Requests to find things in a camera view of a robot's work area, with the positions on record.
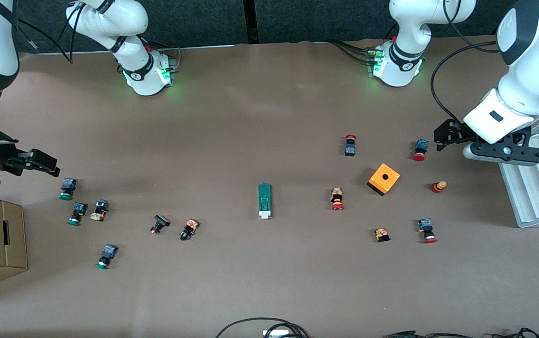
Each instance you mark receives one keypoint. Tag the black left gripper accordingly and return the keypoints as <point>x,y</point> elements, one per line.
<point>452,132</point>

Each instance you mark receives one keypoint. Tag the green load switch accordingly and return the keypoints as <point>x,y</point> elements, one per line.
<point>265,202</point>

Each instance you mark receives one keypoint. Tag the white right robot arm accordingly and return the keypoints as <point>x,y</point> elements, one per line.
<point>110,21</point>

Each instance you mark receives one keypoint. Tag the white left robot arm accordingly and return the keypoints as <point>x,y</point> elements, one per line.
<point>527,84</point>

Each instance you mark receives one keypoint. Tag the red button blue block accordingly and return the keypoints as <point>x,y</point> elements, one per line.
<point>426,225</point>
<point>421,145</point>

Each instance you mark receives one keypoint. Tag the red yellow button cap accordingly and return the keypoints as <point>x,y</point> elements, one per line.
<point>437,187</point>

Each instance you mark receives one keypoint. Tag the white ridged plastic tray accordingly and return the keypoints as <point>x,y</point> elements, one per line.
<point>537,197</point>

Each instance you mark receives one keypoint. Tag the small orange contact block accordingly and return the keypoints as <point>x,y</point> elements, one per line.
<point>381,234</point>

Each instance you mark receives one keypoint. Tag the red mushroom button orange block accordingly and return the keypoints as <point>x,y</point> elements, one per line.
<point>337,197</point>

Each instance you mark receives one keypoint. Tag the black red push button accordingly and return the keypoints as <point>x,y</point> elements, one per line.
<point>160,220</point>

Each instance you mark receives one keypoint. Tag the white plug adapter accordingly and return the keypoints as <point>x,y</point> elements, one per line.
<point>276,333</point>

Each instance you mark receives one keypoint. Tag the green push button switch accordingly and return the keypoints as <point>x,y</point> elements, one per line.
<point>67,185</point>
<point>78,210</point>
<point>108,253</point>

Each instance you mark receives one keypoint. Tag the orange button enclosure box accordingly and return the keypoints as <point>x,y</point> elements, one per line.
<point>384,178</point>

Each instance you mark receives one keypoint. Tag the black orange selector switch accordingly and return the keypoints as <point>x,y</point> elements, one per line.
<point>189,229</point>

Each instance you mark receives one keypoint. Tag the black vertical post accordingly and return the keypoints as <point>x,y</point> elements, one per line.
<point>250,21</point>

